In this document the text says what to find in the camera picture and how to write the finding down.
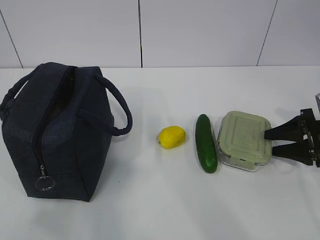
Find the yellow lemon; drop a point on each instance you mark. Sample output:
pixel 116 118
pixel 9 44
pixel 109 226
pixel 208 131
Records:
pixel 171 137

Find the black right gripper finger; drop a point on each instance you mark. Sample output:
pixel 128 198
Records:
pixel 291 130
pixel 298 152

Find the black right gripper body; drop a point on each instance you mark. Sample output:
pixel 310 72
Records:
pixel 311 128

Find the navy blue lunch bag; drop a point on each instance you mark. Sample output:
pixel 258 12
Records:
pixel 57 125

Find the green cucumber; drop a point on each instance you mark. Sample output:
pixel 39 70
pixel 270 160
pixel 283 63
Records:
pixel 205 146

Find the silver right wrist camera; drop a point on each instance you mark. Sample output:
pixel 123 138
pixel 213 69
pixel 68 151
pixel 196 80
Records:
pixel 317 97

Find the green lidded glass container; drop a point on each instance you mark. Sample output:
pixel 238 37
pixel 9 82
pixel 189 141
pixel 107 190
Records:
pixel 241 142

